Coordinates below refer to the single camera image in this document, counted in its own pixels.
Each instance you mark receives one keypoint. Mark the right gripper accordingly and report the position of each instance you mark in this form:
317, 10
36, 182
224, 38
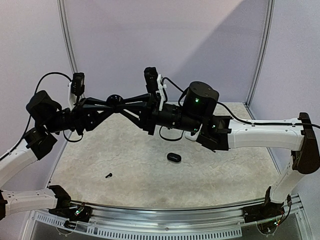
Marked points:
150, 115

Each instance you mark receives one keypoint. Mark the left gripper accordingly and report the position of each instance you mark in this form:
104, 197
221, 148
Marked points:
84, 115

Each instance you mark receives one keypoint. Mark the round black case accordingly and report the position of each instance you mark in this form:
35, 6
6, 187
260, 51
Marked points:
114, 100

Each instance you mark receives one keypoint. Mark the black earbud charging case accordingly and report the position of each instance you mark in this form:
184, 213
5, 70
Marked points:
174, 158

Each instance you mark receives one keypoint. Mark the white earbud charging case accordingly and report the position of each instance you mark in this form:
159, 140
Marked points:
192, 136

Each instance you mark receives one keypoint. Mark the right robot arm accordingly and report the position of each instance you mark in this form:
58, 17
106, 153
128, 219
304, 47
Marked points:
194, 114

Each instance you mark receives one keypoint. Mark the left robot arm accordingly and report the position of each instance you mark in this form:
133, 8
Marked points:
49, 119

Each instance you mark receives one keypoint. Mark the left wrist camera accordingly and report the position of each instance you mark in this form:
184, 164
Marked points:
76, 88

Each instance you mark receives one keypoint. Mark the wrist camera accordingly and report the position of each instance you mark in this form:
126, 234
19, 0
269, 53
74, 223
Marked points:
155, 82
76, 88

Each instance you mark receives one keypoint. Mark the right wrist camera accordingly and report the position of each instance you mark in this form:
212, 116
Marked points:
155, 82

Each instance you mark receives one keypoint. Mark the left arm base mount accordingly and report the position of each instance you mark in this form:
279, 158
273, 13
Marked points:
72, 212

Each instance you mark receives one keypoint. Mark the left frame post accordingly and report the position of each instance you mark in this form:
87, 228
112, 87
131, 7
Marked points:
62, 11

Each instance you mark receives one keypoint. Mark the frame post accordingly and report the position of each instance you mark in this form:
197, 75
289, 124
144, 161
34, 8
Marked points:
62, 11
262, 51

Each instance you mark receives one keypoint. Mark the right frame post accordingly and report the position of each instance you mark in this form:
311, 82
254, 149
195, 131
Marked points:
262, 51

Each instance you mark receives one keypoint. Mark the aluminium front rail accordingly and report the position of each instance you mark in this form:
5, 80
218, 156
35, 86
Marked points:
225, 222

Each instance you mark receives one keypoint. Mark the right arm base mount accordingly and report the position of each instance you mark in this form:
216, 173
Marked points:
266, 210

